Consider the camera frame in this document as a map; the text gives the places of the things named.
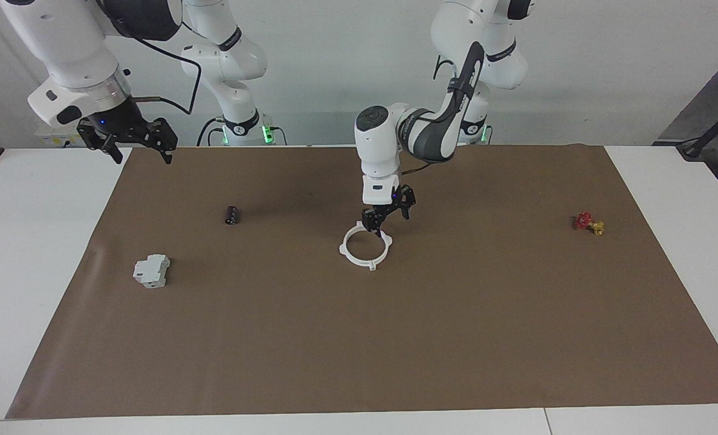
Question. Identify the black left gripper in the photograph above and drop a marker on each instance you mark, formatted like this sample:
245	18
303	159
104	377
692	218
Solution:
389	208

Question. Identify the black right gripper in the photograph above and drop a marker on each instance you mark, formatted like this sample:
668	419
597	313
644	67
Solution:
120	124

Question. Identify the white half pipe clamp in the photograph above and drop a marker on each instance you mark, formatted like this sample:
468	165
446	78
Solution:
388	243
342	249

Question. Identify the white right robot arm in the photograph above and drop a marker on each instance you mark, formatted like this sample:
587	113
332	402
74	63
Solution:
75	48

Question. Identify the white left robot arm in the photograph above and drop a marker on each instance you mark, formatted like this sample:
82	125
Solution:
377	145

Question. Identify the white power strip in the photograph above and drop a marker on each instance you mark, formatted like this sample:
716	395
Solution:
57	139

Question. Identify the black cylindrical capacitor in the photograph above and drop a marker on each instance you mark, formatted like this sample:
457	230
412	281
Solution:
232	215

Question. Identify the brown table mat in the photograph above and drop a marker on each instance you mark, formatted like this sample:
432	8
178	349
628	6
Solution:
359	338

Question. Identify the white circuit breaker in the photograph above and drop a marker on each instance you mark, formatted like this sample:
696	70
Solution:
152	272

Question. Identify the grey partition panel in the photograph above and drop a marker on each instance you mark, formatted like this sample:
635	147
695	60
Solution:
703	96

